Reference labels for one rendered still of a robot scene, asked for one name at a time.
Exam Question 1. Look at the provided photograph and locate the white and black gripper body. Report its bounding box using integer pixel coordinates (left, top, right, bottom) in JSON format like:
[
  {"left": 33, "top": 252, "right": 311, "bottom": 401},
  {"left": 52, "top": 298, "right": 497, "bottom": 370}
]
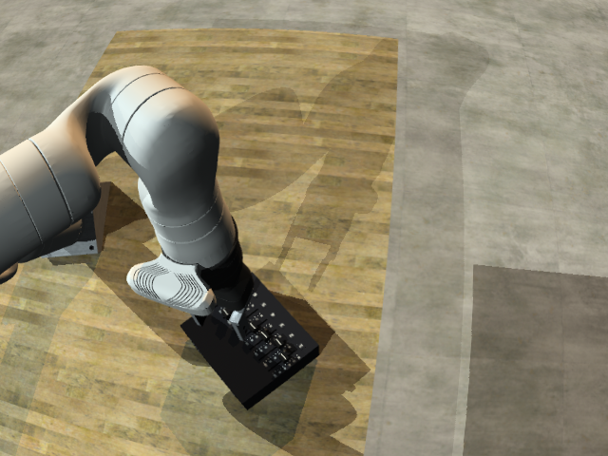
[{"left": 126, "top": 198, "right": 255, "bottom": 316}]

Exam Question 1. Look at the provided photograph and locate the black lighting desk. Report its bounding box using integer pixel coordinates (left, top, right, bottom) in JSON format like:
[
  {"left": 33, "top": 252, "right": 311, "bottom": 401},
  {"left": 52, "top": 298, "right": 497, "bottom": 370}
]
[{"left": 180, "top": 272, "right": 319, "bottom": 410}]

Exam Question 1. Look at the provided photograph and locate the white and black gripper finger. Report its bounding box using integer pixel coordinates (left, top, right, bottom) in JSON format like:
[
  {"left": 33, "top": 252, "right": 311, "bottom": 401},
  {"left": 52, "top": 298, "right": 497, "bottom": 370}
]
[
  {"left": 191, "top": 314, "right": 206, "bottom": 326},
  {"left": 229, "top": 290, "right": 254, "bottom": 341}
]

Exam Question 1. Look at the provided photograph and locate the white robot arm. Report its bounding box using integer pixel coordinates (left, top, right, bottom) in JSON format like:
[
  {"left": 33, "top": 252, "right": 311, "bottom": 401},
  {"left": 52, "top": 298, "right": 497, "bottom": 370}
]
[{"left": 0, "top": 66, "right": 223, "bottom": 285}]

